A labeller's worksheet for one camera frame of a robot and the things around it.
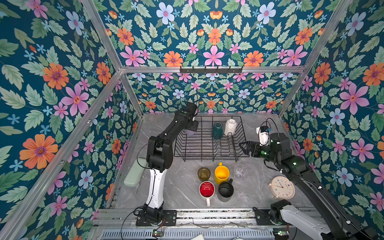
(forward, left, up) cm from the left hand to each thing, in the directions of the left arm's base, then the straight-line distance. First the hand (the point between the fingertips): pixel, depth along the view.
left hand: (193, 122), depth 97 cm
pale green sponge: (-28, +35, -10) cm, 46 cm away
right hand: (-26, -26, +11) cm, 38 cm away
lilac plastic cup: (-6, +3, -4) cm, 8 cm away
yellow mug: (-32, -15, -11) cm, 37 cm away
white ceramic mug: (-3, -25, -3) cm, 25 cm away
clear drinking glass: (-31, -27, -12) cm, 42 cm away
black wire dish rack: (-10, -5, -13) cm, 17 cm away
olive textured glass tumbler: (-30, -5, -12) cm, 33 cm away
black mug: (-40, -17, -12) cm, 45 cm away
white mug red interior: (-40, -6, -13) cm, 42 cm away
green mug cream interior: (-6, -15, -2) cm, 17 cm away
